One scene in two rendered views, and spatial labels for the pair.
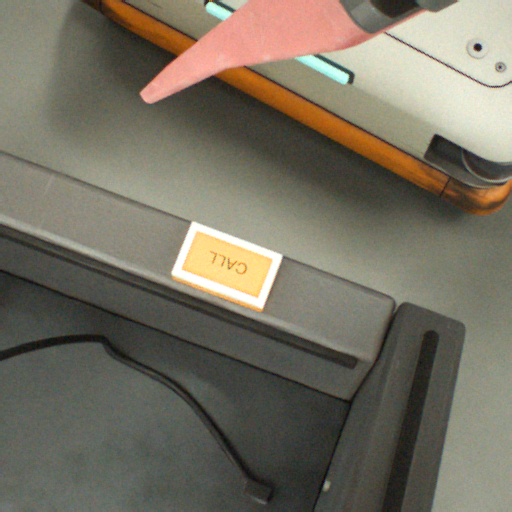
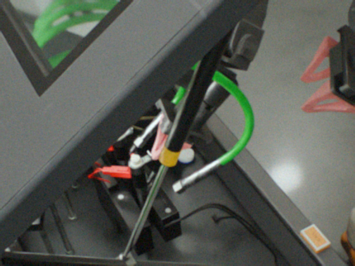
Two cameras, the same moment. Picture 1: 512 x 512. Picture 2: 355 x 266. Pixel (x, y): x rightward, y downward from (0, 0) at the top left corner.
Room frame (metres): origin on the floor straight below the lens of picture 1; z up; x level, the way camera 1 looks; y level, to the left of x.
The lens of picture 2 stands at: (-0.39, -0.37, 1.93)
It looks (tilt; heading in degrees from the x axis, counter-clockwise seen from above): 48 degrees down; 60
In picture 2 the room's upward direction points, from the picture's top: 11 degrees counter-clockwise
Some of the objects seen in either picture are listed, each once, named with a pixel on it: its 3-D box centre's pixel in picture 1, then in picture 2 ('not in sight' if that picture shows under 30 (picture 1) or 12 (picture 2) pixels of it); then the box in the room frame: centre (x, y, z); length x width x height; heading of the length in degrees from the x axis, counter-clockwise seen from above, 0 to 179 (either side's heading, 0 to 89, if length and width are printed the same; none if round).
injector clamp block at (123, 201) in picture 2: not in sight; (123, 187); (0.01, 0.40, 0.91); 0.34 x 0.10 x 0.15; 78
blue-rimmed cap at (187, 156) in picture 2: not in sight; (186, 155); (0.20, 0.43, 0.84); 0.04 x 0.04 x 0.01
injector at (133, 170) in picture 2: not in sight; (148, 196); (0.00, 0.28, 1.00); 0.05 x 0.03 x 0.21; 168
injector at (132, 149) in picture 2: not in sight; (130, 169); (0.01, 0.36, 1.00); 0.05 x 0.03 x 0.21; 168
